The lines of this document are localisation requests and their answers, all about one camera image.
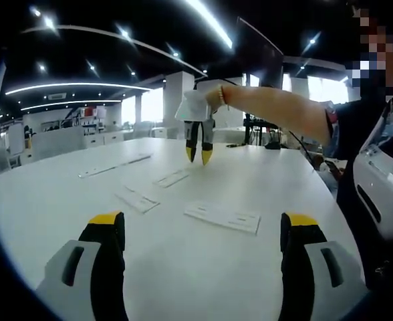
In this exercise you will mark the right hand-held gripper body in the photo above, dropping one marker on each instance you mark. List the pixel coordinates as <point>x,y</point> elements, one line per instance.
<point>194,108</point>

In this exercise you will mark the person's right hand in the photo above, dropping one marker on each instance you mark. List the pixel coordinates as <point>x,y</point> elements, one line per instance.
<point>214,97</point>

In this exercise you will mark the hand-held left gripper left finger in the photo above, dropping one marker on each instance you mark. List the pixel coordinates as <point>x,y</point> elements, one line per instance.
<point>108,254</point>

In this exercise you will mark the long ceiling light strip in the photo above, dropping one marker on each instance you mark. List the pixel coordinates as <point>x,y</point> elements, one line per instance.
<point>213,20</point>

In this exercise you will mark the black monitor stand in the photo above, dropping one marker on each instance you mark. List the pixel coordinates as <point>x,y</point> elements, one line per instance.
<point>251,130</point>

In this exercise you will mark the long white socket holder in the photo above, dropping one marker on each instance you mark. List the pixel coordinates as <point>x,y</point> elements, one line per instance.
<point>116,165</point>

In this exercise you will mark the white socket holder cover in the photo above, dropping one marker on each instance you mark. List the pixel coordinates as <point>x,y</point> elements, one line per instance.
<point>171,178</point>
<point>139,200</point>
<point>223,219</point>

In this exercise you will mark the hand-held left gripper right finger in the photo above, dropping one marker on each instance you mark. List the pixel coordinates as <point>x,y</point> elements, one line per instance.
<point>300,261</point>

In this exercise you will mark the white chest device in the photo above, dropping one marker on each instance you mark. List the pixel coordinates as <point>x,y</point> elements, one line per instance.
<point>377,174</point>

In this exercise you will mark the white drawer cabinet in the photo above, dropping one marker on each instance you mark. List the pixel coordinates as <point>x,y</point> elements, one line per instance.
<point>104,138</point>

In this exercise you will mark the white desk partition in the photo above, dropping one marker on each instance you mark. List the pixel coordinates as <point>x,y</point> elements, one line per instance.
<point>57,143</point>

